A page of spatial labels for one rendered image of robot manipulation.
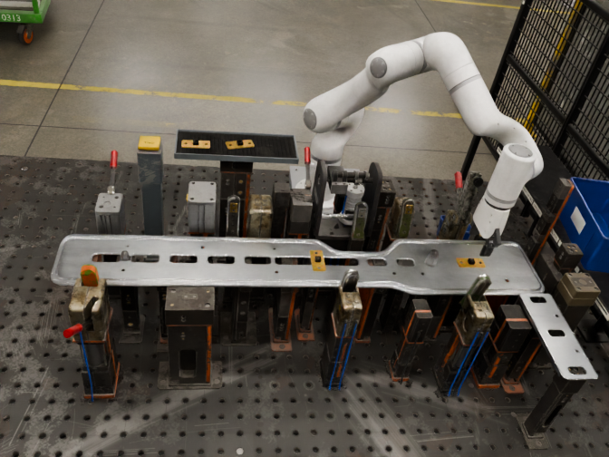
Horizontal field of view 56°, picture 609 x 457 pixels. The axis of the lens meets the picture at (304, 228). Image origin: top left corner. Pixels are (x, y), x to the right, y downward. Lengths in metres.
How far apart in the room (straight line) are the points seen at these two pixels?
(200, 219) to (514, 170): 0.86
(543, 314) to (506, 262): 0.21
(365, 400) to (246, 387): 0.35
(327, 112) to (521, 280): 0.80
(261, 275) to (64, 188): 1.07
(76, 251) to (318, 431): 0.82
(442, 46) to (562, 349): 0.85
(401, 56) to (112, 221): 0.93
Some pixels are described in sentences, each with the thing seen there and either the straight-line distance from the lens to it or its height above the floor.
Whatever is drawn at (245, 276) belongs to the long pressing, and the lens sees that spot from 1.57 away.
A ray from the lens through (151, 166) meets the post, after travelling 1.80.
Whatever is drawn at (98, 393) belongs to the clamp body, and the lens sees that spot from 1.71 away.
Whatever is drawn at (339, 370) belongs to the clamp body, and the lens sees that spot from 1.69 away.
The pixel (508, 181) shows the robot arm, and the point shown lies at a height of 1.33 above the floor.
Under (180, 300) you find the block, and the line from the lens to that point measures 1.47.
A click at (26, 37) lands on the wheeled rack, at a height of 0.07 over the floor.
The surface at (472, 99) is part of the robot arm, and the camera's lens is 1.57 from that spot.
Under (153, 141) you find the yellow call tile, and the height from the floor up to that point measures 1.16.
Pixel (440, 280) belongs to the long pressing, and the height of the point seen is 1.00.
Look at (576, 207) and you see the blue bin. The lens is 1.99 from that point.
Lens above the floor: 2.12
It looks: 40 degrees down
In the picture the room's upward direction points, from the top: 9 degrees clockwise
